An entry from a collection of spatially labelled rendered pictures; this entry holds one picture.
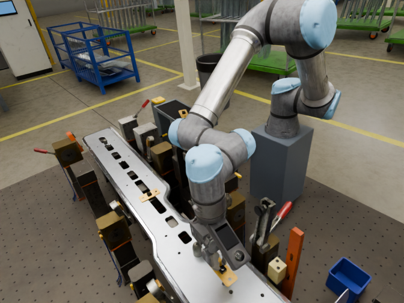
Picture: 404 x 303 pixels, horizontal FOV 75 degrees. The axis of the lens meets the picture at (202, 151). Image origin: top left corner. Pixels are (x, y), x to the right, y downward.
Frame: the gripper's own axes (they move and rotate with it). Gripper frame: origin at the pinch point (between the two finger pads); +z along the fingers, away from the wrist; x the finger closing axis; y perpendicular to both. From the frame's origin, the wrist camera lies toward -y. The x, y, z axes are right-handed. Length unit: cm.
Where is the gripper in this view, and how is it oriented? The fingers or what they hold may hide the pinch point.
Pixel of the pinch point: (222, 266)
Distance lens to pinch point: 76.2
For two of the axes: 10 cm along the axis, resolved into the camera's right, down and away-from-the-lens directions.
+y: -5.8, -3.9, 7.2
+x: -8.1, 3.9, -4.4
